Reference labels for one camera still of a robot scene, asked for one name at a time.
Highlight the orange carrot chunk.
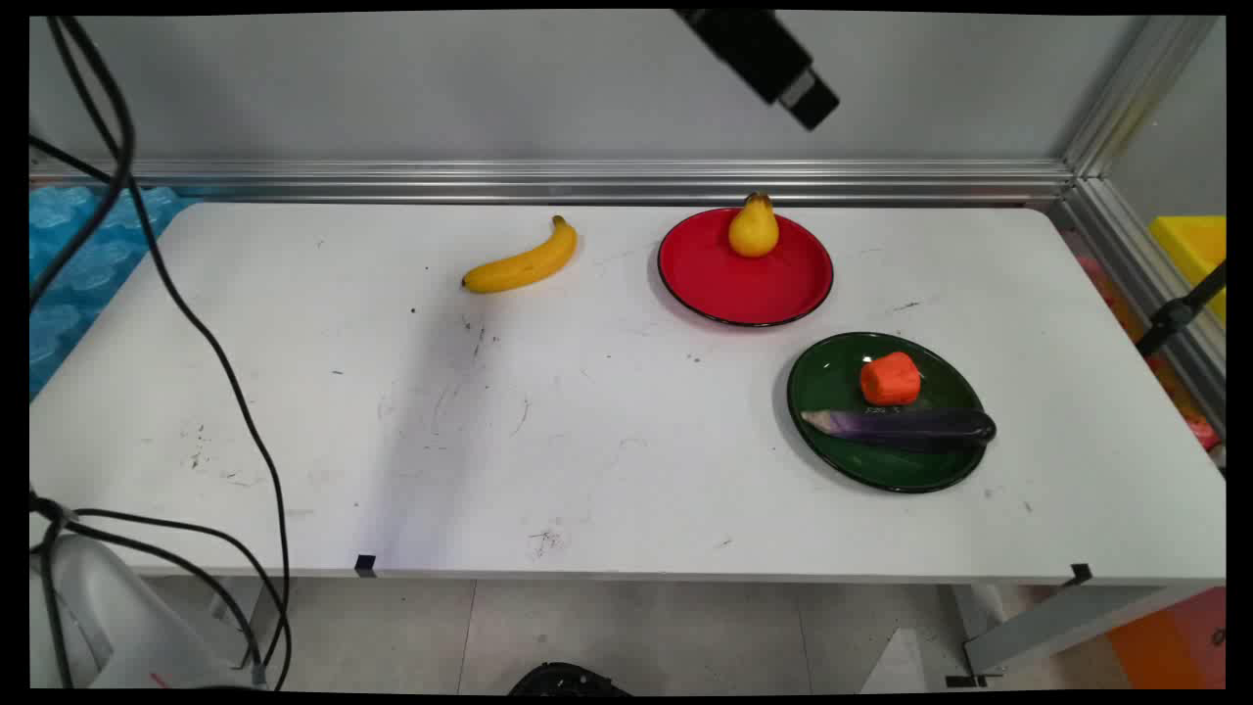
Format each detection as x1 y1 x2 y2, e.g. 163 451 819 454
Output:
859 352 923 407

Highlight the yellow banana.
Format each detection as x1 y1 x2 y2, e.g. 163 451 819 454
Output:
461 215 579 295

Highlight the red plate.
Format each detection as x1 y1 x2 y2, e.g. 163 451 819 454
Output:
656 208 835 328

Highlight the yellow pear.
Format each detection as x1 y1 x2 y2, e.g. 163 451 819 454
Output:
727 192 781 259

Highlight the dark green plate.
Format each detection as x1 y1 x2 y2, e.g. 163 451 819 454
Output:
786 331 988 494

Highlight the purple eggplant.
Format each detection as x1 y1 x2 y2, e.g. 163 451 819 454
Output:
800 408 998 453

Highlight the black round base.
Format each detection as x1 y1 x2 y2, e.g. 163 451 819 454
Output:
507 662 633 697

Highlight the grey table leg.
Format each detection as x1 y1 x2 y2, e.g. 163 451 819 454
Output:
962 585 1181 679

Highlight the black clamp stand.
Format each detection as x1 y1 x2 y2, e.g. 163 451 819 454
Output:
1136 259 1227 358

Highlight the blue foam mat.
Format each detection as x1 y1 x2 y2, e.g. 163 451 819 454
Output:
29 186 203 399

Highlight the yellow plastic box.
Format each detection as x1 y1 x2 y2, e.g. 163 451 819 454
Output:
1147 213 1227 326

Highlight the orange panel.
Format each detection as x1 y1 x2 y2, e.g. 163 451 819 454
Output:
1106 587 1227 690

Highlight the horizontal aluminium frame rail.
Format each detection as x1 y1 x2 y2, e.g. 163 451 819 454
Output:
29 159 1078 208

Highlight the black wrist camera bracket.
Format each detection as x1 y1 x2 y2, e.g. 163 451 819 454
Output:
673 10 841 132

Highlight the long black cable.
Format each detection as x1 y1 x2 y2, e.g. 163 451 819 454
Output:
44 15 295 691

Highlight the black looped base cable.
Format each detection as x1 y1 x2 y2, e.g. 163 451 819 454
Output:
29 493 273 689

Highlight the aluminium side frame rail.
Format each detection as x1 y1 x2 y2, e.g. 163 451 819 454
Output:
1052 176 1227 437

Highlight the aluminium frame post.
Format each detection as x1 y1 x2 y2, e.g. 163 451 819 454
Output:
1062 15 1222 179

